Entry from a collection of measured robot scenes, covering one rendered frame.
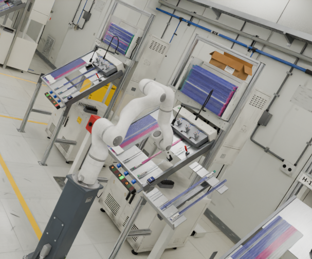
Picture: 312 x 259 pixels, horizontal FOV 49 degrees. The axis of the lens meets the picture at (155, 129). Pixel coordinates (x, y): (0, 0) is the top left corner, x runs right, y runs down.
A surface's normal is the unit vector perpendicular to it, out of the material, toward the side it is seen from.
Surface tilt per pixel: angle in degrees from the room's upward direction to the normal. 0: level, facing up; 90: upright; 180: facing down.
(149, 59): 90
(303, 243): 44
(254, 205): 90
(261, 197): 90
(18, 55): 90
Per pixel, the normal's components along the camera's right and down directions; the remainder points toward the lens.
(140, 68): 0.58, 0.48
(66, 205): -0.45, 0.01
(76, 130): -0.69, -0.16
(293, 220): -0.16, -0.73
